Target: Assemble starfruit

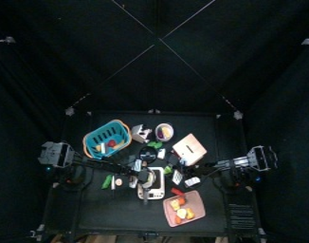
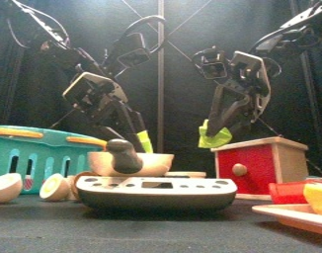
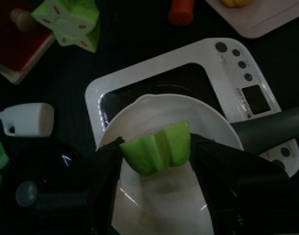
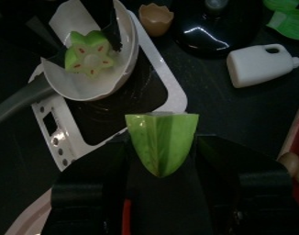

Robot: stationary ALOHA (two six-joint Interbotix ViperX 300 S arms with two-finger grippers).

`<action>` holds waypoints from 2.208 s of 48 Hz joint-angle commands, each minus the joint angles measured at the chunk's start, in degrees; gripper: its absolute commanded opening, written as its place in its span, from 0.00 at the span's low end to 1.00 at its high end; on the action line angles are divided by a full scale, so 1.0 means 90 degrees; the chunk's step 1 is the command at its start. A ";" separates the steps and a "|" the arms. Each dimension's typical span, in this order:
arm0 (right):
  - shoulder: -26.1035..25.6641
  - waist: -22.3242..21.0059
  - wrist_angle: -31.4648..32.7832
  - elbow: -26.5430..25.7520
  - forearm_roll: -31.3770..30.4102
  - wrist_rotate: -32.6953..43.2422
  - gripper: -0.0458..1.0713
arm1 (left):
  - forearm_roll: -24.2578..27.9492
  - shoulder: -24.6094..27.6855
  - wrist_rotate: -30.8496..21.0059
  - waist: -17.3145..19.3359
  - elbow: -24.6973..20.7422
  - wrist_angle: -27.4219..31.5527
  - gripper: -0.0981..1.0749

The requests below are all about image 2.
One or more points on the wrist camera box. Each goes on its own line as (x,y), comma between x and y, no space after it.
(129,52)
(211,64)

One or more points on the beige toy mortar bowl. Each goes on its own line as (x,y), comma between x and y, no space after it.
(156,163)

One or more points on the pale wooden tray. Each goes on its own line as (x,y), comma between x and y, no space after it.
(295,217)

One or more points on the vertical metal frame pole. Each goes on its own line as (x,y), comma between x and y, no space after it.
(160,82)

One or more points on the dark grey toy pestle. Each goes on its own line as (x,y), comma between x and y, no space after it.
(124,158)

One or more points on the teal plastic toy basket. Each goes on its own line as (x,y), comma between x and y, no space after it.
(40,154)

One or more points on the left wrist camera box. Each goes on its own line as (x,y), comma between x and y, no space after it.
(129,52)

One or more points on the grey white toy scale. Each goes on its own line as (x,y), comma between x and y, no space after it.
(155,192)

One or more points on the yellow toy starfruit piece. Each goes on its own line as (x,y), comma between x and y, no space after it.
(318,197)

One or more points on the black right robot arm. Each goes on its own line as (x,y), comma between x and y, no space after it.
(295,29)

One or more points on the toy half with pale-green face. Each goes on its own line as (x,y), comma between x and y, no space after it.
(53,187)

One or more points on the white toy half sphere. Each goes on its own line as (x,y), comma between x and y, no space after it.
(5,187)

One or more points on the red plastic toy cup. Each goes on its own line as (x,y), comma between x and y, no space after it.
(284,192)

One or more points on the brown wooden toy piece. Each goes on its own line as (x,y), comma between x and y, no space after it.
(74,184)

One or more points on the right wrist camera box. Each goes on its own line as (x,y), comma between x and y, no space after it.
(211,64)

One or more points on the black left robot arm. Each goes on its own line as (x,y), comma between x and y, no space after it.
(40,31)

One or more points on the flat round wooden disc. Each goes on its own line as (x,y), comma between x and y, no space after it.
(187,174)

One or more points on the wooden box with red drawer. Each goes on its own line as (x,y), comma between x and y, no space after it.
(260,164)

